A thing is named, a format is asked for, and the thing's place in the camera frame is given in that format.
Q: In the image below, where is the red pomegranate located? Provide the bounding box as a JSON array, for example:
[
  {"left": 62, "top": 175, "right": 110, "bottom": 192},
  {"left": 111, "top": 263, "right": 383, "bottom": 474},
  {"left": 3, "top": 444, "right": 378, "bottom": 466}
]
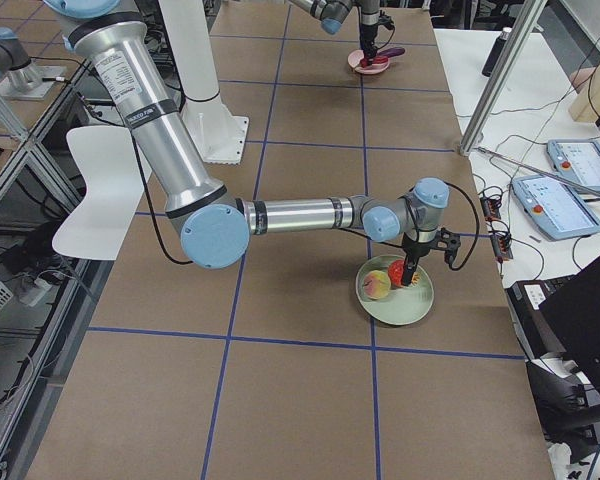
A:
[{"left": 387, "top": 259, "right": 406, "bottom": 288}]

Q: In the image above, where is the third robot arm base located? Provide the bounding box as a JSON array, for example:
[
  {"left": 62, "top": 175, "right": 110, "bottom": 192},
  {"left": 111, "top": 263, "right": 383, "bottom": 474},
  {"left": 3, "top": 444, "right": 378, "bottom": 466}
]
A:
[{"left": 0, "top": 27, "right": 66, "bottom": 100}]

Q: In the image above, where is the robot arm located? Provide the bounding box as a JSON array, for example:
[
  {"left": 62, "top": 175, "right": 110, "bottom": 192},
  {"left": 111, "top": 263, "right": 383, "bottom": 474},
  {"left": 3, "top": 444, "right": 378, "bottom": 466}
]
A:
[
  {"left": 50, "top": 1, "right": 460, "bottom": 285},
  {"left": 291, "top": 0, "right": 381, "bottom": 68}
]

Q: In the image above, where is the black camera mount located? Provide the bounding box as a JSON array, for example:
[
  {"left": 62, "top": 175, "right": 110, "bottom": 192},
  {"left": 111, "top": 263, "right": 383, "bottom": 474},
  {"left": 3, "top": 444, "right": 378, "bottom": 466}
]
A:
[
  {"left": 431, "top": 227, "right": 461, "bottom": 268},
  {"left": 378, "top": 12, "right": 395, "bottom": 31}
]

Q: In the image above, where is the purple eggplant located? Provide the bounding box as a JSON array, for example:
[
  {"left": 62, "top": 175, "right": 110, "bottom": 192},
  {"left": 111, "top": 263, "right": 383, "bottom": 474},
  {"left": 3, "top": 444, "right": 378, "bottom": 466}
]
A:
[{"left": 378, "top": 47, "right": 406, "bottom": 58}]

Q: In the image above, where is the pink plate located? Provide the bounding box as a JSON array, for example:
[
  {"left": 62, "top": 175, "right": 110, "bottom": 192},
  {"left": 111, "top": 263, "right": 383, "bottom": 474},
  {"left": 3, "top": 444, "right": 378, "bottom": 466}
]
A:
[{"left": 347, "top": 49, "right": 390, "bottom": 75}]

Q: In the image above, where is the teach pendant near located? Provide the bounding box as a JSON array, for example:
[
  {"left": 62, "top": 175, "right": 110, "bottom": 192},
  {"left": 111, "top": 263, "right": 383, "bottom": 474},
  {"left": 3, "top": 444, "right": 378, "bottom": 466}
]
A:
[{"left": 512, "top": 175, "right": 600, "bottom": 240}]

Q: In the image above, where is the white chair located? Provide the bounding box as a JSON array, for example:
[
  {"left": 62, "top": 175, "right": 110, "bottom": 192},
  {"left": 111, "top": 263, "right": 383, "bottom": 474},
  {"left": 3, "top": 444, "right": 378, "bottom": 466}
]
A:
[{"left": 52, "top": 125, "right": 144, "bottom": 261}]

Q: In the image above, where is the peach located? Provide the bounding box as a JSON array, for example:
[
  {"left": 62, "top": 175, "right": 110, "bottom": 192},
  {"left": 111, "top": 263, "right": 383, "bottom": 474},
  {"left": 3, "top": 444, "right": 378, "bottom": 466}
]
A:
[{"left": 362, "top": 270, "right": 392, "bottom": 300}]

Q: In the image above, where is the black laptop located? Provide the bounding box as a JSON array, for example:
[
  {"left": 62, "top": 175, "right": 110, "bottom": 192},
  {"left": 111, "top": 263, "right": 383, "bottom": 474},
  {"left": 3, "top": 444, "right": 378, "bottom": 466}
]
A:
[{"left": 504, "top": 247, "right": 600, "bottom": 401}]

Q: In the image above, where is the black bottle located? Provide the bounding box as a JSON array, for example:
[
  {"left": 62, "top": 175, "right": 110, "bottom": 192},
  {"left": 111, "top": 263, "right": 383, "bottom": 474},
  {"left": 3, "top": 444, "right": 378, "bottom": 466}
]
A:
[{"left": 481, "top": 27, "right": 512, "bottom": 77}]

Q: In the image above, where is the green plate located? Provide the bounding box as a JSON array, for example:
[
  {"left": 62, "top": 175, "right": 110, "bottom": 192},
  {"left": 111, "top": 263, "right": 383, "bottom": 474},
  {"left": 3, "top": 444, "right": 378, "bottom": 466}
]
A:
[{"left": 356, "top": 255, "right": 434, "bottom": 326}]

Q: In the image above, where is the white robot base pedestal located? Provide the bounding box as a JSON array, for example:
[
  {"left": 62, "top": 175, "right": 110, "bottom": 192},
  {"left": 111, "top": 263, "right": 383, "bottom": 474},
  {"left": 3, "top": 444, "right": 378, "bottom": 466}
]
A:
[{"left": 158, "top": 0, "right": 249, "bottom": 164}]

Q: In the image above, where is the teach pendant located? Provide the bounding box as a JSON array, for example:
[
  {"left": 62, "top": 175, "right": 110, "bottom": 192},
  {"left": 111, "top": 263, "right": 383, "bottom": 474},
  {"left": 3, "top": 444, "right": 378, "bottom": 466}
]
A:
[
  {"left": 547, "top": 139, "right": 600, "bottom": 192},
  {"left": 512, "top": 175, "right": 600, "bottom": 240}
]

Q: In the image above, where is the teach pendant far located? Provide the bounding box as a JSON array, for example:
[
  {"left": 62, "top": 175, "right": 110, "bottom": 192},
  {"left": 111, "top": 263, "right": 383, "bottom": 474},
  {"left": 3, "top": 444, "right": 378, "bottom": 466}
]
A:
[{"left": 547, "top": 139, "right": 600, "bottom": 192}]

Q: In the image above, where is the aluminium frame post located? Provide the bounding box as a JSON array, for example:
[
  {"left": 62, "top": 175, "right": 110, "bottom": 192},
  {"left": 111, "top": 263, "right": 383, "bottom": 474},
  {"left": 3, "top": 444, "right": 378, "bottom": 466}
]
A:
[{"left": 458, "top": 0, "right": 547, "bottom": 157}]

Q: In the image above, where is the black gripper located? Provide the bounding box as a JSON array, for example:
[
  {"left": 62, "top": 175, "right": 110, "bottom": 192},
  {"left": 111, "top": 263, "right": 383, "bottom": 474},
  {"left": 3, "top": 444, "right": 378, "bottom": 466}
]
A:
[
  {"left": 359, "top": 23, "right": 378, "bottom": 59},
  {"left": 401, "top": 230, "right": 438, "bottom": 287}
]

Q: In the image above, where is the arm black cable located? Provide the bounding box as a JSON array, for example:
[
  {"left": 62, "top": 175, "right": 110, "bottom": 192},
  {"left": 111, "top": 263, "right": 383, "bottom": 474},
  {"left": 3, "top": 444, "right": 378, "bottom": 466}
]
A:
[{"left": 132, "top": 144, "right": 481, "bottom": 271}]

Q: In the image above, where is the red chili pepper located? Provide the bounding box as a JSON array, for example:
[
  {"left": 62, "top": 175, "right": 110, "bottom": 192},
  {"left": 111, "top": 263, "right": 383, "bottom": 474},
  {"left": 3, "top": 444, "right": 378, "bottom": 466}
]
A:
[{"left": 358, "top": 55, "right": 389, "bottom": 69}]

